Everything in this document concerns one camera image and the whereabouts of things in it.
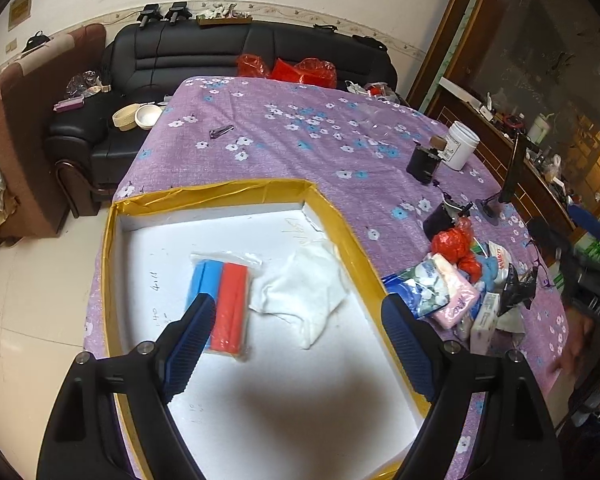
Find pink tissue pack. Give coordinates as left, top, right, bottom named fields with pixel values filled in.
left=431, top=254, right=480, bottom=330

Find white floral tissue pack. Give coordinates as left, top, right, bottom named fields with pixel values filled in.
left=469, top=292, right=501, bottom=356

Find blue floral tissue pack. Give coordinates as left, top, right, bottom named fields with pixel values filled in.
left=381, top=259, right=450, bottom=318

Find blue red sponge pack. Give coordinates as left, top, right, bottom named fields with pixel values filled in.
left=187, top=259, right=251, bottom=358

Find white cloth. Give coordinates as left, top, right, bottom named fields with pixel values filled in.
left=249, top=240, right=350, bottom=350

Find person's right hand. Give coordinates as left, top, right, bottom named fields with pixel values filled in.
left=552, top=307, right=594, bottom=375

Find white red-print packet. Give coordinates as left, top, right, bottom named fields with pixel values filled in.
left=488, top=240, right=512, bottom=276

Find blue cloth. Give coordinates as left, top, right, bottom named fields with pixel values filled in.
left=476, top=255, right=498, bottom=292

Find small red bag ball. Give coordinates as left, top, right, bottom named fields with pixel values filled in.
left=456, top=252, right=482, bottom=284

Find red plastic bag ball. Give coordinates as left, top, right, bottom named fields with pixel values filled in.
left=430, top=226, right=472, bottom=263

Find black phone stand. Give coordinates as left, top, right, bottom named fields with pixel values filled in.
left=475, top=133, right=529, bottom=226

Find purple floral tablecloth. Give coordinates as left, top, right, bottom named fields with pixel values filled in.
left=82, top=74, right=569, bottom=480

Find black clamp device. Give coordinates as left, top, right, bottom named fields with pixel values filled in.
left=422, top=193, right=472, bottom=240

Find yellow-edged white foam tray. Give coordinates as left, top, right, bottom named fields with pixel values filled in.
left=100, top=179, right=428, bottom=479

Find black pen holder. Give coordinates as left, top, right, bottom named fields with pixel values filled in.
left=406, top=143, right=441, bottom=185

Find white plastic jar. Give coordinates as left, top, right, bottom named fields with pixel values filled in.
left=441, top=120, right=480, bottom=171

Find cream bowls on sofa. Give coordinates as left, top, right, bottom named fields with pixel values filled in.
left=111, top=103, right=164, bottom=131

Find wooden cabinet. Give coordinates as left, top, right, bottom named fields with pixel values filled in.
left=407, top=0, right=600, bottom=218

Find black leather sofa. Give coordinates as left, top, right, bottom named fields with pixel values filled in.
left=44, top=19, right=400, bottom=219

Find brown armchair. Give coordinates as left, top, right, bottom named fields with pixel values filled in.
left=0, top=24, right=106, bottom=238

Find red bags on sofa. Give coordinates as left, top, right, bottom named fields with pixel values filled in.
left=237, top=54, right=338, bottom=89

